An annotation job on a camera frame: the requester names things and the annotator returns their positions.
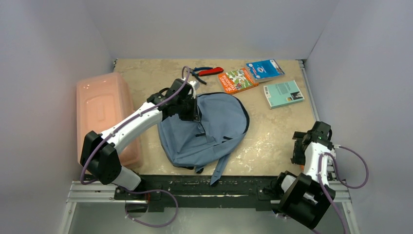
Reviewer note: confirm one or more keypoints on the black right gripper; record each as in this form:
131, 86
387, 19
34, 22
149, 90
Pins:
297, 149

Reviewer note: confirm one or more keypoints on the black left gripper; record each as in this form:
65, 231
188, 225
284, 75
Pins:
194, 115

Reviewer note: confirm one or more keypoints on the blue student backpack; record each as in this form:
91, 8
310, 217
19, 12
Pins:
224, 121

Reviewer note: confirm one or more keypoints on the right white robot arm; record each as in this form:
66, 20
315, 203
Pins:
306, 197

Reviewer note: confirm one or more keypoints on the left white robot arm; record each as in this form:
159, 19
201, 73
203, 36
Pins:
100, 151

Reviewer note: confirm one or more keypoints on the red utility knife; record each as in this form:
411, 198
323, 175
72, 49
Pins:
211, 71

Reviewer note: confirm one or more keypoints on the teal paperback book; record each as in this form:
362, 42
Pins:
282, 94

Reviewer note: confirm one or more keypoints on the orange green picture book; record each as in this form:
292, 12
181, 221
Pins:
236, 81

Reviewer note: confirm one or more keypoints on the pink plastic storage bin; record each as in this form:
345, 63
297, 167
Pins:
101, 103

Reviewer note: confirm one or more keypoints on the blue paperback book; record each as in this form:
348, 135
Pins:
265, 70

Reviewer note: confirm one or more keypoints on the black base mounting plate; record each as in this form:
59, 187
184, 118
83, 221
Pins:
195, 191

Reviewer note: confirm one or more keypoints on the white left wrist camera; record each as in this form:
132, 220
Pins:
194, 84

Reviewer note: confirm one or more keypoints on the blue handled pliers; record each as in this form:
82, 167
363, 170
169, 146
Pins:
194, 72

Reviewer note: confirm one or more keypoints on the aluminium frame rail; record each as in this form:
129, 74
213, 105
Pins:
94, 193

